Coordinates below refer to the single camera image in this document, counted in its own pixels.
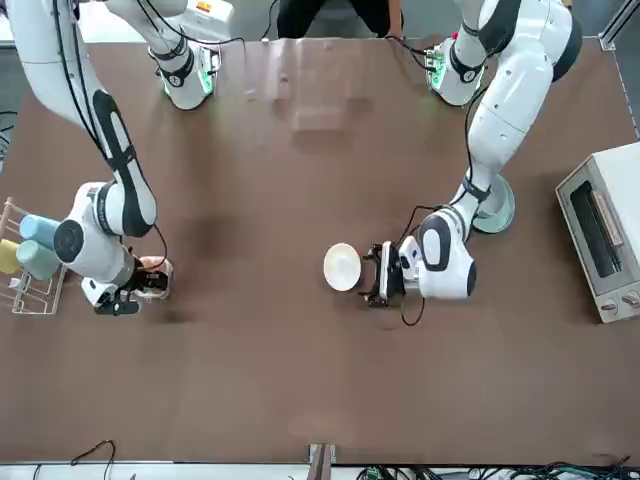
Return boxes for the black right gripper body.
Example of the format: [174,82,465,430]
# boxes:
[94,268,169,315]

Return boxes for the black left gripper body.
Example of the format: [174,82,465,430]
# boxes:
[372,242,406,307]

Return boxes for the white bowl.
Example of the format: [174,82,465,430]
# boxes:
[322,242,362,293]

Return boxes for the clear plastic egg carton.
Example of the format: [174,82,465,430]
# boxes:
[130,255,174,302]

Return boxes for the grey bowl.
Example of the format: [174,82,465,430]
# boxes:
[478,178,507,219]

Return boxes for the light blue cup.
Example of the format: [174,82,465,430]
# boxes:
[19,214,64,250]
[15,239,61,281]

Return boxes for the pale green plate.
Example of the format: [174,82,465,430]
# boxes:
[472,174,516,235]

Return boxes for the yellow cup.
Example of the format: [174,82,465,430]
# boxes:
[0,238,24,275]

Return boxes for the cream toaster oven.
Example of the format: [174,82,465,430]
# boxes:
[555,142,640,324]

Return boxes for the person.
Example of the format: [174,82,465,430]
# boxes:
[276,0,405,40]

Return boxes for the white wire dish rack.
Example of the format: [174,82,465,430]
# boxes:
[0,197,69,316]

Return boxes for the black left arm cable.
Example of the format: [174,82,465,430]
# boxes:
[398,82,496,327]

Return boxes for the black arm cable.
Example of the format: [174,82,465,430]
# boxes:
[52,0,169,262]
[398,82,496,327]

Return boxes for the aluminium profile post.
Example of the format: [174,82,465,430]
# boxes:
[308,441,337,480]

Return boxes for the loose black cable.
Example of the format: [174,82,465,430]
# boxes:
[32,439,117,480]

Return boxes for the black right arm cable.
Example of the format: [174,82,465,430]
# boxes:
[52,0,169,262]

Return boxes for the tangle of black cables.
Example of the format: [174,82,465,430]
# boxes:
[359,452,634,480]

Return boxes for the aluminium frame corner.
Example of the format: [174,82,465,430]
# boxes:
[598,0,640,51]

